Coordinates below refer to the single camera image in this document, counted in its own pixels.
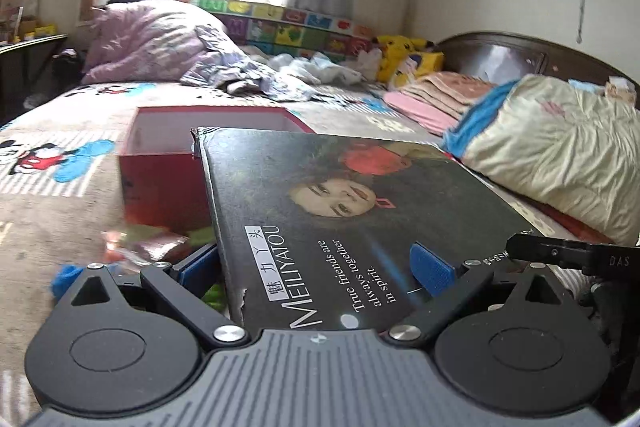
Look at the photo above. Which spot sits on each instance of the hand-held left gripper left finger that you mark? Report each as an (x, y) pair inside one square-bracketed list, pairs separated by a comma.
[(197, 264)]

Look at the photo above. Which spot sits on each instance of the pile of colourful clay packets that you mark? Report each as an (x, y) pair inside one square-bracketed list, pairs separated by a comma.
[(145, 244)]

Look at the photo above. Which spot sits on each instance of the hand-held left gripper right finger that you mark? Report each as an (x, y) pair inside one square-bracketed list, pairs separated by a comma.
[(432, 269)]

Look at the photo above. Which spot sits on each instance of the colourful foam wall mat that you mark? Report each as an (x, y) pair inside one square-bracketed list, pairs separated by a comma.
[(300, 29)]

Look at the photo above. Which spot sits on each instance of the dark wooden headboard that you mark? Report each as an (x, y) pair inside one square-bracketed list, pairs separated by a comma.
[(500, 52)]

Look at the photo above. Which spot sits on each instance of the pink pillow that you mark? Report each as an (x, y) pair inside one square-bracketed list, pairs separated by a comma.
[(420, 112)]

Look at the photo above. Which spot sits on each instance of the framed picture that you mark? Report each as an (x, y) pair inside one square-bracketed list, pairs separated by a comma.
[(20, 7)]

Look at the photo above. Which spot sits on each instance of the yellow plush toy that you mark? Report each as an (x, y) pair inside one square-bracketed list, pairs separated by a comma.
[(400, 52)]

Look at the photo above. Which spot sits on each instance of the peach folded blanket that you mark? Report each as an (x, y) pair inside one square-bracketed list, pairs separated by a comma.
[(450, 89)]

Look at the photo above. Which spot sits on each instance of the lilac quilt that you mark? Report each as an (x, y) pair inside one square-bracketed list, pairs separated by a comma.
[(150, 37)]

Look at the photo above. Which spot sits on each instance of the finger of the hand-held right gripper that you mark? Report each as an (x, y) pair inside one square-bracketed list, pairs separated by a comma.
[(545, 251)]

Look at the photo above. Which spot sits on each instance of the red cardboard box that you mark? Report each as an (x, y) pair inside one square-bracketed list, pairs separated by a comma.
[(160, 187)]

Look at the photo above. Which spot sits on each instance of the yellow boxes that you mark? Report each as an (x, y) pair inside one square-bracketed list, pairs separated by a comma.
[(37, 29)]

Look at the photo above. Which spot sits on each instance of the white rabbit plush toy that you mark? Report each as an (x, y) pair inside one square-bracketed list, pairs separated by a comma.
[(369, 64)]

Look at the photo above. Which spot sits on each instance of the blue plastic toy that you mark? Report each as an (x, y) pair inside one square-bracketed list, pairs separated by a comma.
[(62, 282)]

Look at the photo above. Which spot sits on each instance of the dark clothes heap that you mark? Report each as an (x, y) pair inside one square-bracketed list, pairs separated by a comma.
[(67, 64)]

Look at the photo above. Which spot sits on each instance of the dark portrait print box lid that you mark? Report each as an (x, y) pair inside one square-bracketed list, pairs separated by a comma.
[(310, 232)]

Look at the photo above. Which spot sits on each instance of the white crumpled cloths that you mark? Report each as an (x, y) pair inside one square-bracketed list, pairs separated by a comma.
[(310, 69)]

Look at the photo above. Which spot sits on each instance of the dark side desk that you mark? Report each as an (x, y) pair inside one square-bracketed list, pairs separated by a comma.
[(30, 44)]

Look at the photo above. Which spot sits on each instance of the grey crumpled clothes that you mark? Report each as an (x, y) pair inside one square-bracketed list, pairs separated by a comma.
[(235, 72)]

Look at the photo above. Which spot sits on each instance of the cream quilt with blue edge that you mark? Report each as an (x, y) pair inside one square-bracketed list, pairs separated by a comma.
[(550, 142)]

